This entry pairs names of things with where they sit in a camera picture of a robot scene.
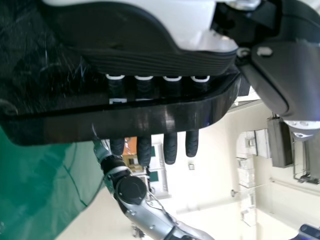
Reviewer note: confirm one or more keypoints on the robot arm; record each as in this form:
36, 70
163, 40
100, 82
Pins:
131, 191

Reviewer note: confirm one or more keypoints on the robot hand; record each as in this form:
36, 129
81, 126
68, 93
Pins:
150, 37

